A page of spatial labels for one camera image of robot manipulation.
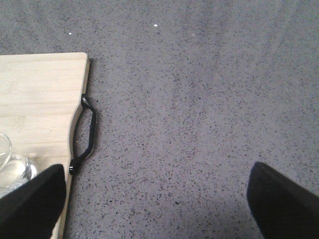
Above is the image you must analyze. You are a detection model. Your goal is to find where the light wooden cutting board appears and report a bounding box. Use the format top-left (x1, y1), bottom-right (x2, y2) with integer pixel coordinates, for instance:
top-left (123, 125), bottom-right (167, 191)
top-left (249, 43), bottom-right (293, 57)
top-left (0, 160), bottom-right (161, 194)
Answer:
top-left (0, 52), bottom-right (90, 239)

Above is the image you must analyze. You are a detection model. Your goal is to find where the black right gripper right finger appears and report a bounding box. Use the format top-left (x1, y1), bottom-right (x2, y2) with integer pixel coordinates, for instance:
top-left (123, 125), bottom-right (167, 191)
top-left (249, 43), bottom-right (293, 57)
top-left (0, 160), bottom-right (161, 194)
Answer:
top-left (247, 162), bottom-right (319, 239)

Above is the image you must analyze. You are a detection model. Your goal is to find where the clear glass beaker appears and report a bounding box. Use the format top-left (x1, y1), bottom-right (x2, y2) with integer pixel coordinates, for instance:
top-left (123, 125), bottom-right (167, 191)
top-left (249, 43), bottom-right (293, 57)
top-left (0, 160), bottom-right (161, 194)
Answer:
top-left (0, 132), bottom-right (38, 199)

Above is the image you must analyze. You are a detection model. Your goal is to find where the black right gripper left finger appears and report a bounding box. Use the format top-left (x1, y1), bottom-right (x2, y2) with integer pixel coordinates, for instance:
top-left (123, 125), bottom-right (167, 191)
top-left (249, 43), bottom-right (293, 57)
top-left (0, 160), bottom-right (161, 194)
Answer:
top-left (0, 164), bottom-right (66, 239)

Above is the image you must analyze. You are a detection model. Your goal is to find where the black board handle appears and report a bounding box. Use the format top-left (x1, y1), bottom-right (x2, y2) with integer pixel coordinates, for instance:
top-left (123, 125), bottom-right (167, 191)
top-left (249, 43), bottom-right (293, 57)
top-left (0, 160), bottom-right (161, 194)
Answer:
top-left (69, 94), bottom-right (97, 175)

